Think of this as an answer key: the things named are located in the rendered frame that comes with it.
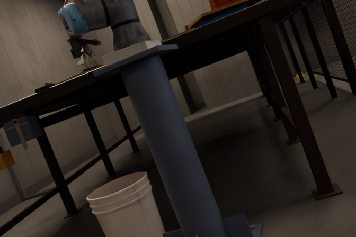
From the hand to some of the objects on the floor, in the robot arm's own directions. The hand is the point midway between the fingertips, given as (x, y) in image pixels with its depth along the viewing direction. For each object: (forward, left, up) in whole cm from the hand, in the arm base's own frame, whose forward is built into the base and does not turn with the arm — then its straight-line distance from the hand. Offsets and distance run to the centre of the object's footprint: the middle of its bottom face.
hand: (94, 68), depth 206 cm
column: (-52, -40, -92) cm, 113 cm away
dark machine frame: (+238, -140, -89) cm, 290 cm away
